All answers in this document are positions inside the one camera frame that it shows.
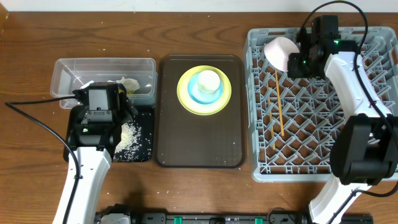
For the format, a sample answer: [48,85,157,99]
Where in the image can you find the white tissue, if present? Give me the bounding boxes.
[116,77,140,92]

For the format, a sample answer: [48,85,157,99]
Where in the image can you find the white bowl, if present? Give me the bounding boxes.
[264,37,299,72]

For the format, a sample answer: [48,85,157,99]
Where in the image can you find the yellow plate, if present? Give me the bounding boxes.
[177,65,232,116]

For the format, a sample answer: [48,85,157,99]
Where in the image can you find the light blue small plate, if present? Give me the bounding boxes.
[187,73,223,105]

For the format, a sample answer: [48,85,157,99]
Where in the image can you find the white paper cup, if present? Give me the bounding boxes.
[197,70,221,93]

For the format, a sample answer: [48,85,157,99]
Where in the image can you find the green snack wrapper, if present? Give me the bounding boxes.
[126,90,135,95]

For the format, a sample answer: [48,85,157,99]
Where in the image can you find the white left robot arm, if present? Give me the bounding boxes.
[53,82,137,223]

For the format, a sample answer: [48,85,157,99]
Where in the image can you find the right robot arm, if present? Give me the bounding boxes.
[288,28,397,223]

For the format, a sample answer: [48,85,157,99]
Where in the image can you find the clear plastic waste bin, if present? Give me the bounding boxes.
[50,58,157,106]

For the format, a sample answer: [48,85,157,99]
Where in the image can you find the grey dishwasher rack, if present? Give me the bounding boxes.
[243,27,397,182]

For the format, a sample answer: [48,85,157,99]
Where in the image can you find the black rectangular tray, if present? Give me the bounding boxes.
[70,106,154,160]

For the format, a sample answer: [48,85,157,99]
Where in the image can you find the spilled rice grains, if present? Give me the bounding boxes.
[113,121,153,162]

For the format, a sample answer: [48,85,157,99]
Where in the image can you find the dark brown serving tray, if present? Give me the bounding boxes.
[154,55,247,169]

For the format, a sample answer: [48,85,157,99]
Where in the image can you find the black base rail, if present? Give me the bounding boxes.
[95,203,374,224]

